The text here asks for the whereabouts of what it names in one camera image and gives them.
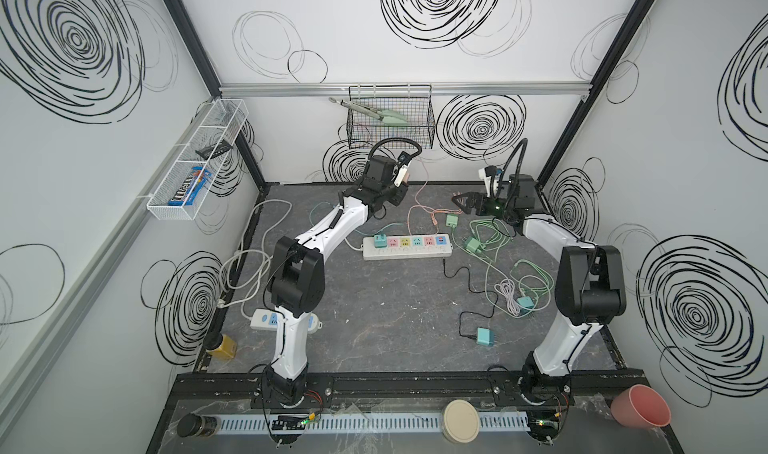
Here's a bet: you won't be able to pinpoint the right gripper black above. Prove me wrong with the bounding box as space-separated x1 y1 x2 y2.
455 192 516 220

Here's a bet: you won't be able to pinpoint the pink charger cable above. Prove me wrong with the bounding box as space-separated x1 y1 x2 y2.
406 177 445 237

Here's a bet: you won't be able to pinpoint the green charger cable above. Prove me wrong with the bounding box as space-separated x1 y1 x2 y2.
453 217 554 315

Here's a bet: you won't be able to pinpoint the dark glass jar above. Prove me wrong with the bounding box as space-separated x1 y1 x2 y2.
176 413 219 438

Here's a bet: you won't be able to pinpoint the black remote control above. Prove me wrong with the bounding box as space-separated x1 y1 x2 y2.
195 139 232 161

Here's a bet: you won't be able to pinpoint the teal charger plug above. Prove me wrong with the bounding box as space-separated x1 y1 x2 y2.
373 234 388 249

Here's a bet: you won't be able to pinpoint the white wire wall shelf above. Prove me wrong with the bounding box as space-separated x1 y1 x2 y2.
147 98 248 221

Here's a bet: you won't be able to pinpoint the black wire wall basket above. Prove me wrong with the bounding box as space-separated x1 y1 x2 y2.
344 84 437 149

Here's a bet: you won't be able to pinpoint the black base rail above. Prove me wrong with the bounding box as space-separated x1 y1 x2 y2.
169 369 648 405

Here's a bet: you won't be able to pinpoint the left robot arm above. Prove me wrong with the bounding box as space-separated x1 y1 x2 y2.
264 152 414 406

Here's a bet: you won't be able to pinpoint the white power strip cable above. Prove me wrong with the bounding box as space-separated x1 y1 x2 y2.
218 198 364 321

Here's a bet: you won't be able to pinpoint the white slotted cable duct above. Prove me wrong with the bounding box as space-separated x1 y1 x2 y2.
213 411 532 436

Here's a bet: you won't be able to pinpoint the teal charger black cable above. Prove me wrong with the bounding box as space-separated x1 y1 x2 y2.
442 259 500 347

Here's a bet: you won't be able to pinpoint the light green charger plug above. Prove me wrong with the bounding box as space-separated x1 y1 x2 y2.
465 237 484 255

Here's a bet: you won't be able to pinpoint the green kitchen tongs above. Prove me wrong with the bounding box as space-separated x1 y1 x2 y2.
328 98 409 126

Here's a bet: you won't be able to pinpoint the blue candy packet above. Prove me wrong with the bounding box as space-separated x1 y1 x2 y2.
167 166 210 207

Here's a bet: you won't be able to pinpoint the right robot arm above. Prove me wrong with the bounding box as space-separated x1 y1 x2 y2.
452 174 627 405

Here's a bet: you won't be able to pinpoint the pink plastic cup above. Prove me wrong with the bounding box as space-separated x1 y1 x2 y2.
610 384 671 429

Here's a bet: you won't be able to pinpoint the white multicolour power strip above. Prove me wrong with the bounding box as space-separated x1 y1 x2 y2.
363 233 453 261

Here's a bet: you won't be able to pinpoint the beige round lid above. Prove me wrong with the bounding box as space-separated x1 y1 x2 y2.
442 399 480 444

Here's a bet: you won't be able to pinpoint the yellow liquid bottle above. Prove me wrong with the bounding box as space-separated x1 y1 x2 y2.
203 332 237 361

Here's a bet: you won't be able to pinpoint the white blue power strip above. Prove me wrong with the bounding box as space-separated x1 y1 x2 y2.
249 307 322 335

